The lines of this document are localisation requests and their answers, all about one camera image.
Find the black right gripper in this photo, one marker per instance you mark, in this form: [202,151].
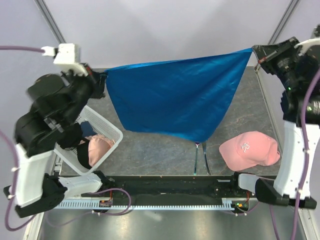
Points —
[267,54]

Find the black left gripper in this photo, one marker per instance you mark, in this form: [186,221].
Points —
[93,77]

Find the blue cloth napkin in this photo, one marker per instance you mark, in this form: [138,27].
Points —
[182,98]

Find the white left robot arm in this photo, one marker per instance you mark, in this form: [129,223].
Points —
[57,101]

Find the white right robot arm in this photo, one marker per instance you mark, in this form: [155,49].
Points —
[300,105]

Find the white plastic perforated basket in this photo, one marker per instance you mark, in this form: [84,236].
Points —
[100,126]

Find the navy cloth in basket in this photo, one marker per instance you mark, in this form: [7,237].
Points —
[87,129]

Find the pink cap in basket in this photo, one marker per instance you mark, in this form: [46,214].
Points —
[98,146]

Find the black cloth in basket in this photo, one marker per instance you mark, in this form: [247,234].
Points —
[72,138]

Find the pink baseball cap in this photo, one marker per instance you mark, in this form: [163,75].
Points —
[249,149]

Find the silver table knife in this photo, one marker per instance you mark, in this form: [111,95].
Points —
[204,148]

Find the iridescent rainbow fork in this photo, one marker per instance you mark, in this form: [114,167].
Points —
[197,144]

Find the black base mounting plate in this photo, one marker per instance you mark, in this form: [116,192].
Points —
[174,189]

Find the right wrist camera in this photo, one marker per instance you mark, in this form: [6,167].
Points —
[304,46]

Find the right aluminium frame post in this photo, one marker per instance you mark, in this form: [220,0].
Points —
[283,21]

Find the aluminium frame post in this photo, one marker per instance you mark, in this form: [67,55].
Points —
[283,21]
[47,15]

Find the left aluminium frame post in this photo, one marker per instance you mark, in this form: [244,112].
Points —
[47,15]

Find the light blue cable duct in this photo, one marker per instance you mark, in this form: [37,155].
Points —
[99,204]

